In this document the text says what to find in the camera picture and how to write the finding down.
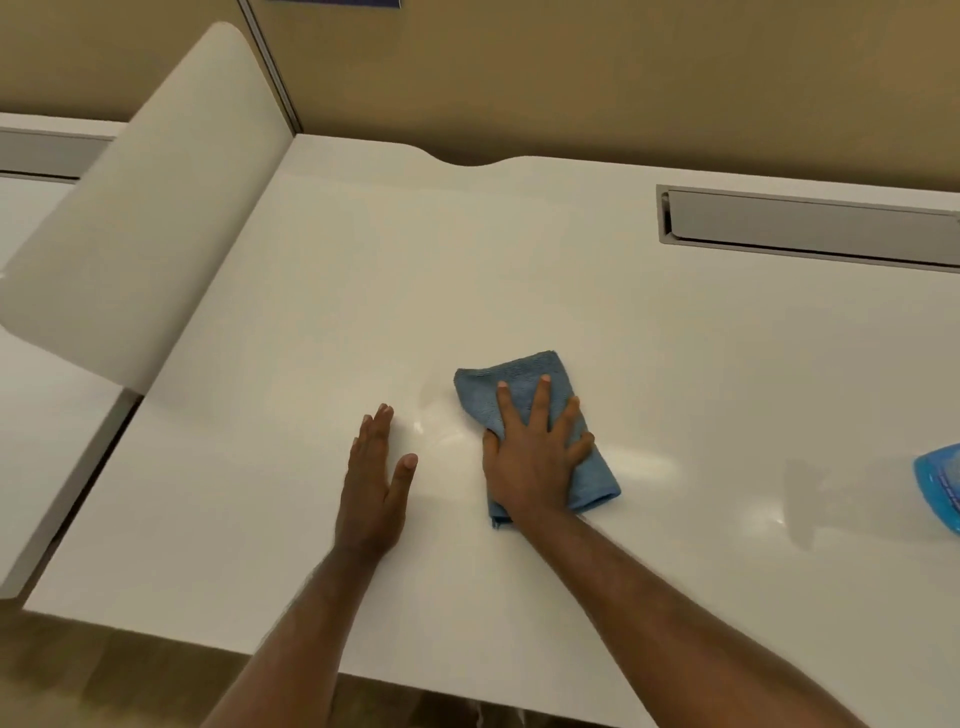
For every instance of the person's right hand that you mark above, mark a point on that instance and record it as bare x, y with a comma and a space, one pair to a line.
532, 472

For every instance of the white rounded divider panel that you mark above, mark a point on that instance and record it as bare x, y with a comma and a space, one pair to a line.
135, 225

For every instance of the blue microfiber cloth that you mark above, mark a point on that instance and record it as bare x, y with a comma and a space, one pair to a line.
480, 390

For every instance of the dark blue desk sign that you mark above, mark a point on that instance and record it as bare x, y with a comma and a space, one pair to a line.
337, 3

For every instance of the beige neighbouring partition panel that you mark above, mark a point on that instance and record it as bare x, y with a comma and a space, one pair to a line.
75, 60

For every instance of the white table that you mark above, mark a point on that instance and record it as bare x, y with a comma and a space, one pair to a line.
675, 375

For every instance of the spray bottle blue liquid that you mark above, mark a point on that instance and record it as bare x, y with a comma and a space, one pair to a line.
941, 487

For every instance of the white neighbouring desk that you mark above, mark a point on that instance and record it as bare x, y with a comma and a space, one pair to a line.
37, 450

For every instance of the person's right forearm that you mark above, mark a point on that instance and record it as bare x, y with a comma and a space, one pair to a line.
675, 637

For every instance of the person's left hand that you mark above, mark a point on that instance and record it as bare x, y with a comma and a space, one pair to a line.
367, 502

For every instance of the person's left forearm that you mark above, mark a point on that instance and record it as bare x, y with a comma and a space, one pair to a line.
300, 645

